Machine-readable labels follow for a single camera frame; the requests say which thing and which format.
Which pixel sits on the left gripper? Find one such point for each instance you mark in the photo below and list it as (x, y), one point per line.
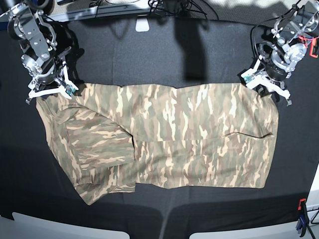
(277, 70)

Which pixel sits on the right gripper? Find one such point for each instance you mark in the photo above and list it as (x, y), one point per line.
(44, 75)

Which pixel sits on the camouflage t-shirt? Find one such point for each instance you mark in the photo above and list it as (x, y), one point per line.
(109, 138)

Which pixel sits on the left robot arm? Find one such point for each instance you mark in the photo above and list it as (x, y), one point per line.
(290, 38)

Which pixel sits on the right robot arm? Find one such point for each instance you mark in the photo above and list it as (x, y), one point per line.
(45, 44)

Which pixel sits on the red clamp top right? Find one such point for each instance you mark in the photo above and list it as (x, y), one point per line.
(314, 47)

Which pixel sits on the black table cloth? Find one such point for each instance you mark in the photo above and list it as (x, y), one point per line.
(175, 52)

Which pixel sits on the clamp bottom right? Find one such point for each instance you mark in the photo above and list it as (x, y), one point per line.
(303, 219)

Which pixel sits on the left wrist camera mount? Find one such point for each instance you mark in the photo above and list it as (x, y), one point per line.
(256, 78)

